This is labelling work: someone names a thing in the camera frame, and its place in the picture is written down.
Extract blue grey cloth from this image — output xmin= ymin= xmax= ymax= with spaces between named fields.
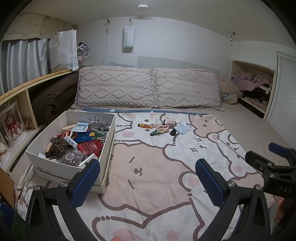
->
xmin=221 ymin=93 xmax=238 ymax=104

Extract dark clothes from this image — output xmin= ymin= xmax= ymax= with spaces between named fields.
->
xmin=242 ymin=89 xmax=271 ymax=104

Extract grey curtain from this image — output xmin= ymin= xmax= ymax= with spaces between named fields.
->
xmin=0 ymin=38 xmax=51 ymax=93

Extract beige bed sheet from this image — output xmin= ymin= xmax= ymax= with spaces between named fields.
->
xmin=69 ymin=102 xmax=290 ymax=241

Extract white cylinder with label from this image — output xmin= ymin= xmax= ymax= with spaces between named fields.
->
xmin=63 ymin=136 xmax=78 ymax=149

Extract clear bag of small things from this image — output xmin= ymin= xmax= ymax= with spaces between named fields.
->
xmin=76 ymin=42 xmax=90 ymax=68

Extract brown cardboard sheet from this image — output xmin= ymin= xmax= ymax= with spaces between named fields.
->
xmin=0 ymin=168 xmax=16 ymax=209

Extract red plush in clear box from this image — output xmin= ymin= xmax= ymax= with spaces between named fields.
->
xmin=0 ymin=102 xmax=26 ymax=148

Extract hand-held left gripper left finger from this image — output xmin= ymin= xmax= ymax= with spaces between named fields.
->
xmin=24 ymin=159 xmax=101 ymax=241

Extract wall closet shelf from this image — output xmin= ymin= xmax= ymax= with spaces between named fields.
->
xmin=231 ymin=60 xmax=277 ymax=120

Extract person's right hand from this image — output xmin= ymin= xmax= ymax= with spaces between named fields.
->
xmin=273 ymin=198 xmax=289 ymax=225

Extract beige textured pillow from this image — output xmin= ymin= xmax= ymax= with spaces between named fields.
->
xmin=75 ymin=65 xmax=158 ymax=108
xmin=153 ymin=67 xmax=224 ymax=109

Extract blue flat box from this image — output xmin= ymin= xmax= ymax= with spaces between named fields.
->
xmin=74 ymin=136 xmax=96 ymax=143

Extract pink scissors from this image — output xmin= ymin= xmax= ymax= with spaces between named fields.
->
xmin=154 ymin=125 xmax=171 ymax=134

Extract pink clothes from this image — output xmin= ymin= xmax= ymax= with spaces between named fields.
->
xmin=232 ymin=72 xmax=275 ymax=91

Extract metal back scratcher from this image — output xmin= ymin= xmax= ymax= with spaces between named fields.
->
xmin=218 ymin=137 xmax=247 ymax=161

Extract white louvered door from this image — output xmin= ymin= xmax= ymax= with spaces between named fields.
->
xmin=266 ymin=51 xmax=296 ymax=149

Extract white hanging pouch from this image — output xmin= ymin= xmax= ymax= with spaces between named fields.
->
xmin=124 ymin=20 xmax=135 ymax=53

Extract white plush in clear box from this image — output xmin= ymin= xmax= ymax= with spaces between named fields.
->
xmin=0 ymin=141 xmax=11 ymax=165

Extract pink earphone case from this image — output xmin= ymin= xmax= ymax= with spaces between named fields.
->
xmin=167 ymin=119 xmax=182 ymax=129

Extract beige cushion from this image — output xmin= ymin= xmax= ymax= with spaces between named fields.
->
xmin=217 ymin=77 xmax=242 ymax=99

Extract brown folded duvet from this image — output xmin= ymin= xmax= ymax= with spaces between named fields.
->
xmin=31 ymin=74 xmax=80 ymax=126

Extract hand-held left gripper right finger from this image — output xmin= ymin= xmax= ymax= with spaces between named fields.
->
xmin=195 ymin=159 xmax=272 ymax=241

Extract brown cord bundle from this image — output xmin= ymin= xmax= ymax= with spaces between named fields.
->
xmin=45 ymin=137 xmax=74 ymax=160

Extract white hanging cable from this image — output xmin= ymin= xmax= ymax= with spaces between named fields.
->
xmin=103 ymin=20 xmax=112 ymax=64

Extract white cardboard box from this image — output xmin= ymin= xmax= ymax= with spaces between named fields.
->
xmin=25 ymin=110 xmax=116 ymax=194

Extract green box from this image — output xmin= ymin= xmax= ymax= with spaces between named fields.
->
xmin=0 ymin=202 xmax=26 ymax=241

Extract paper banner with drawings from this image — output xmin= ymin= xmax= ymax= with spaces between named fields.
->
xmin=7 ymin=13 xmax=77 ymax=41

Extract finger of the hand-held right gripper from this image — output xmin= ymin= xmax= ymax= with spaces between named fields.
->
xmin=245 ymin=150 xmax=277 ymax=178
xmin=268 ymin=142 xmax=296 ymax=165

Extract wooden shelf unit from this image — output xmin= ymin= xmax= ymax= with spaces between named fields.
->
xmin=0 ymin=65 xmax=93 ymax=175

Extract light blue medicine packet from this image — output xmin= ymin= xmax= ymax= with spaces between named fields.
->
xmin=173 ymin=123 xmax=192 ymax=135

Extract pile of metal clips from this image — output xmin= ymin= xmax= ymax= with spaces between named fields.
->
xmin=88 ymin=117 xmax=111 ymax=135

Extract cartoon printed blanket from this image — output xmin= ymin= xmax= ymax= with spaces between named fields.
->
xmin=16 ymin=108 xmax=278 ymax=241

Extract clear plastic bag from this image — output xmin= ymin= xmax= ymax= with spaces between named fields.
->
xmin=58 ymin=149 xmax=88 ymax=166

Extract white shopping bag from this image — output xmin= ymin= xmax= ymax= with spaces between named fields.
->
xmin=49 ymin=29 xmax=79 ymax=72

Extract red foil packet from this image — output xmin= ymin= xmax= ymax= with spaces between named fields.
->
xmin=77 ymin=140 xmax=104 ymax=157

